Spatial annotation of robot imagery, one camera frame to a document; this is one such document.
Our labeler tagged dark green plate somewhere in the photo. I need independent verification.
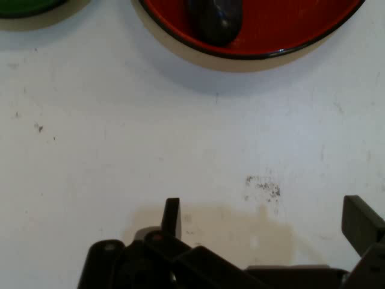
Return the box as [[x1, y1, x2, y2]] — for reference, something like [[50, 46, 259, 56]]
[[0, 0, 70, 19]]

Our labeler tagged dark purple toy eggplant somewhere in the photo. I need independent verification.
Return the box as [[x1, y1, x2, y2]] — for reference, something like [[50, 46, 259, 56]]
[[186, 0, 243, 48]]

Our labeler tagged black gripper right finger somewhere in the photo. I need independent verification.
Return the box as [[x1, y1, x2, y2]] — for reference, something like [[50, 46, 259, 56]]
[[340, 194, 385, 289]]

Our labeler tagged red plate with black rim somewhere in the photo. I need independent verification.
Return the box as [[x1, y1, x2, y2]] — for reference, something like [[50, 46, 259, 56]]
[[138, 0, 366, 60]]

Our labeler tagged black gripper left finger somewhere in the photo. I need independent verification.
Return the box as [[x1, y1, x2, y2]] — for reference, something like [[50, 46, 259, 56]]
[[76, 197, 267, 289]]

